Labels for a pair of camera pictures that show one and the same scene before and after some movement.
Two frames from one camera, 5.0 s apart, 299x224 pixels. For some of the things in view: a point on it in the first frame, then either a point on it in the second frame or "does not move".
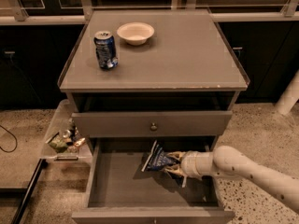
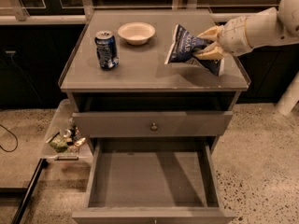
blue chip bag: [158, 159] -> [185, 43]
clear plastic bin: [64, 143] does not move
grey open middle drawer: [120, 191] does not move
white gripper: [189, 165] -> [234, 36]
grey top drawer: [152, 123] does not move
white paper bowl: [135, 34] does not move
